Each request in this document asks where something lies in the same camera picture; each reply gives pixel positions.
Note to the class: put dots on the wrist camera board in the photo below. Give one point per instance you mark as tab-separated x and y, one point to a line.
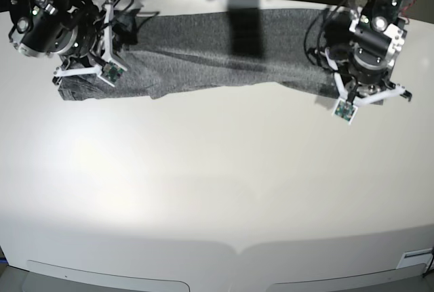
344	110
111	73

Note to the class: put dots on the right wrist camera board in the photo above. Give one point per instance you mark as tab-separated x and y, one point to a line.
111	73

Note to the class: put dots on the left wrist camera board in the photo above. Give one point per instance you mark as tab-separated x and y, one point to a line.
344	110

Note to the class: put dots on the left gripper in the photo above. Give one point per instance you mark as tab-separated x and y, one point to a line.
359	88

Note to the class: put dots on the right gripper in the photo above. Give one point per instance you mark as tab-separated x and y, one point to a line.
100	47

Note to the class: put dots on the white label sticker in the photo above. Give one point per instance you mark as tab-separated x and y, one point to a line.
413	258

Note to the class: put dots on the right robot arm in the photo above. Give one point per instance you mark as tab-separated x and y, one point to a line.
80	32

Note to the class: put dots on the grey heather long-sleeve shirt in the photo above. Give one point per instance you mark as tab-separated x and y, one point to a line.
176	54

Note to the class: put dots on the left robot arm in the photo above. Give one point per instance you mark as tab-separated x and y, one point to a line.
362	64

